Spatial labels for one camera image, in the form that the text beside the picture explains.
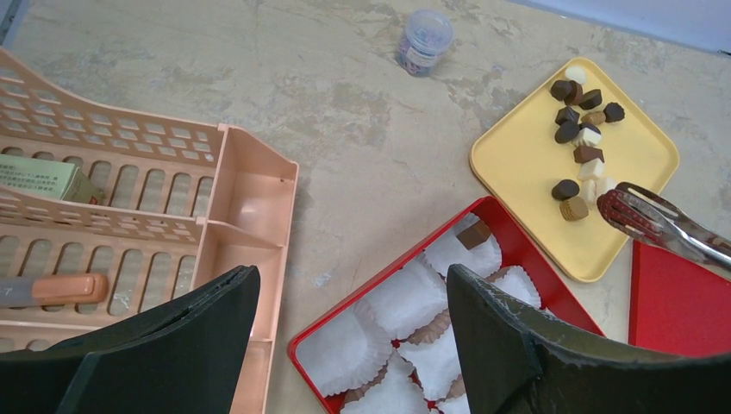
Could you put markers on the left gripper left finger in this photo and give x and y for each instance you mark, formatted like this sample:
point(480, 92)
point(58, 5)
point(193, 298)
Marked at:
point(183, 356)

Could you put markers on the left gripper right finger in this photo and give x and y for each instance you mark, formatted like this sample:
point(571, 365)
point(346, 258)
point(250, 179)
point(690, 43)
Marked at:
point(515, 358)

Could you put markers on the brown square chocolate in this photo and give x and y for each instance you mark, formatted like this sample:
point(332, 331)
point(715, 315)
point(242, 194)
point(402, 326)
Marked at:
point(474, 235)

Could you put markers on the metal serving tongs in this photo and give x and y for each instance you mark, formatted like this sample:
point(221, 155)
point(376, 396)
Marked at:
point(648, 218)

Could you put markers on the red compartment chocolate box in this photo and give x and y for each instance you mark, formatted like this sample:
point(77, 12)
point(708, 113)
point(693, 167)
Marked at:
point(401, 315)

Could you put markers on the caramel ridged chocolate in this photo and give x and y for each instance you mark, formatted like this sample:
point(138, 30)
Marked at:
point(573, 209)

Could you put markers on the dark round chocolate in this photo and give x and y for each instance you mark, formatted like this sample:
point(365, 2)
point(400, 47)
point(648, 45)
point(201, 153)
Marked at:
point(565, 189)

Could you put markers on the white square chocolate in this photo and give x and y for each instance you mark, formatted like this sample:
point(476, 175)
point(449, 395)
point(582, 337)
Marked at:
point(593, 169)

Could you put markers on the dark fluted chocolate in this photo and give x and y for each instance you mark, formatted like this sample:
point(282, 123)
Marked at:
point(613, 112)

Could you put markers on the white round chocolate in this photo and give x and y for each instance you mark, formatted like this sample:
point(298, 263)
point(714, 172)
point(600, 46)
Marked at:
point(577, 74)

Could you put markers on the orange grey utility knife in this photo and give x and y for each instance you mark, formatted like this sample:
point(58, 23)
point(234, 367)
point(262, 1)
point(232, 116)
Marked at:
point(78, 288)

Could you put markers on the pink plastic file rack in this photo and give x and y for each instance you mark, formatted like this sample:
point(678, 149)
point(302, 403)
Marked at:
point(184, 202)

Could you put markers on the red box lid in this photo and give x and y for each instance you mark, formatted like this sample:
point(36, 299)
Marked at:
point(676, 306)

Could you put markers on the yellow plastic tray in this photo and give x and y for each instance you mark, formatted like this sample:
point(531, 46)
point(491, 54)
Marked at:
point(519, 162)

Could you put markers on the green paper box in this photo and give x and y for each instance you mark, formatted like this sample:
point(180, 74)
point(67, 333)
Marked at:
point(50, 179)

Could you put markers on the small clear plastic jar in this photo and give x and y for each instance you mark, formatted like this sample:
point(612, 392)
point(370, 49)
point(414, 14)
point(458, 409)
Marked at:
point(426, 37)

